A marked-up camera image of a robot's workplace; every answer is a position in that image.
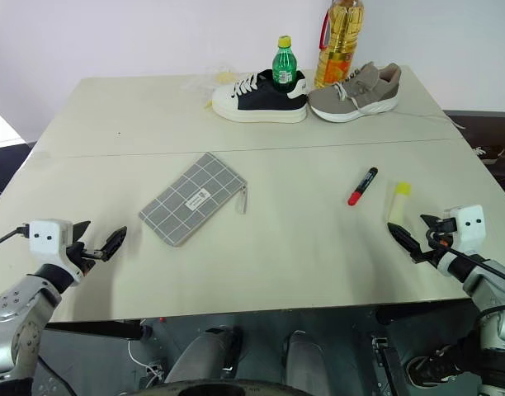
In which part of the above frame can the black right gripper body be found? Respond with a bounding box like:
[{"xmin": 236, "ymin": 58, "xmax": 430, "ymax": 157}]
[{"xmin": 412, "ymin": 219, "xmax": 459, "ymax": 266}]

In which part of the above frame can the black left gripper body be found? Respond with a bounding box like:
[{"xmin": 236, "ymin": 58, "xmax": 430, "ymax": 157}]
[{"xmin": 65, "ymin": 241, "xmax": 106, "ymax": 284}]

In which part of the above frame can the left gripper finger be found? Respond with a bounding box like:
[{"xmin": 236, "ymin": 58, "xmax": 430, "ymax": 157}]
[
  {"xmin": 72, "ymin": 220, "xmax": 92, "ymax": 245},
  {"xmin": 96, "ymin": 225, "xmax": 128, "ymax": 262}
]

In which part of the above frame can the grey checked pencil pouch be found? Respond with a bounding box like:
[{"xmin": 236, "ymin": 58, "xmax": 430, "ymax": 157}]
[{"xmin": 138, "ymin": 152, "xmax": 249, "ymax": 248}]

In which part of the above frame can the yellow capped highlighter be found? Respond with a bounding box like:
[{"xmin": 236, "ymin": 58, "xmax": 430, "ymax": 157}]
[{"xmin": 386, "ymin": 181, "xmax": 412, "ymax": 226}]

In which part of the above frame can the red and black marker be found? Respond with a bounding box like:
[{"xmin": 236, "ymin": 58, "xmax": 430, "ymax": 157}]
[{"xmin": 347, "ymin": 167, "xmax": 379, "ymax": 206}]

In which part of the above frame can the dark shoe with white laces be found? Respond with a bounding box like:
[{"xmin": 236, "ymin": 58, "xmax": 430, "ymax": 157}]
[{"xmin": 472, "ymin": 144, "xmax": 505, "ymax": 167}]

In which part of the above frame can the black bench beside table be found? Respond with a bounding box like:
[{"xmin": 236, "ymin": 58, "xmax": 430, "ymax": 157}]
[
  {"xmin": 0, "ymin": 141, "xmax": 38, "ymax": 212},
  {"xmin": 441, "ymin": 108, "xmax": 505, "ymax": 210}
]

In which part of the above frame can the grey rounded robot leg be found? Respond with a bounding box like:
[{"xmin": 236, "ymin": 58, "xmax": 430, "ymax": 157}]
[
  {"xmin": 164, "ymin": 327, "xmax": 242, "ymax": 385},
  {"xmin": 285, "ymin": 329, "xmax": 333, "ymax": 387}
]

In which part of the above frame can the taupe knit sneaker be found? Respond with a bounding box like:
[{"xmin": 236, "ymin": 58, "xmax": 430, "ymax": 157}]
[{"xmin": 308, "ymin": 62, "xmax": 403, "ymax": 123}]

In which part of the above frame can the dark round robot torso rim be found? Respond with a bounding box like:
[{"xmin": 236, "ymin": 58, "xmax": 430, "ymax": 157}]
[{"xmin": 139, "ymin": 378, "xmax": 297, "ymax": 396}]

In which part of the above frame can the clear crumpled plastic bag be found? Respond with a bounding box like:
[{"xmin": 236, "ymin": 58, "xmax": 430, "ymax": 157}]
[{"xmin": 181, "ymin": 64, "xmax": 246, "ymax": 109}]

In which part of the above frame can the yellow cooking oil bottle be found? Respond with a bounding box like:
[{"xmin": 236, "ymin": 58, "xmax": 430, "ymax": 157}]
[{"xmin": 314, "ymin": 0, "xmax": 366, "ymax": 89}]

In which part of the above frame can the black and white sneaker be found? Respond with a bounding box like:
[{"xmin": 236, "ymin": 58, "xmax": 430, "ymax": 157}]
[{"xmin": 211, "ymin": 68, "xmax": 309, "ymax": 124}]

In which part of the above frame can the green plastic soda bottle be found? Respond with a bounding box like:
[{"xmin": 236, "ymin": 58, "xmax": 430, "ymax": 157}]
[{"xmin": 271, "ymin": 35, "xmax": 299, "ymax": 93}]

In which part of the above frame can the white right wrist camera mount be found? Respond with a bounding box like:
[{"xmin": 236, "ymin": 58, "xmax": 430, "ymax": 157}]
[{"xmin": 443, "ymin": 204, "xmax": 485, "ymax": 253}]

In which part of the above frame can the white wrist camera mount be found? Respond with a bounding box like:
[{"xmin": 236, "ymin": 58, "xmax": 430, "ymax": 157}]
[
  {"xmin": 28, "ymin": 219, "xmax": 75, "ymax": 266},
  {"xmin": 443, "ymin": 204, "xmax": 485, "ymax": 253}
]

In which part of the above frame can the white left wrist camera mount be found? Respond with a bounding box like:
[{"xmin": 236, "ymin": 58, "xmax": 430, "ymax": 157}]
[{"xmin": 28, "ymin": 219, "xmax": 75, "ymax": 266}]

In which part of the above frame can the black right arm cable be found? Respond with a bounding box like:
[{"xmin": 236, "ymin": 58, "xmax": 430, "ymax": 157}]
[{"xmin": 425, "ymin": 230, "xmax": 505, "ymax": 286}]

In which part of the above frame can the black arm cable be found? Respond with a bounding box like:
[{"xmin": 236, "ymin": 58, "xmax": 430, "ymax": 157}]
[
  {"xmin": 0, "ymin": 225, "xmax": 31, "ymax": 253},
  {"xmin": 425, "ymin": 230, "xmax": 505, "ymax": 286}
]

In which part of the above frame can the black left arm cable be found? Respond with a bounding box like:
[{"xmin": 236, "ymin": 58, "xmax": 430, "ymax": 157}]
[{"xmin": 0, "ymin": 225, "xmax": 31, "ymax": 253}]

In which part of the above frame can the thin white cord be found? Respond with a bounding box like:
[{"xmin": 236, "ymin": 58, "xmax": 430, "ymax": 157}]
[{"xmin": 399, "ymin": 110, "xmax": 468, "ymax": 131}]

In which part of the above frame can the white wire under table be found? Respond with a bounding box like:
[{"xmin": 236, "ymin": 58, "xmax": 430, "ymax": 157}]
[{"xmin": 127, "ymin": 338, "xmax": 164, "ymax": 381}]

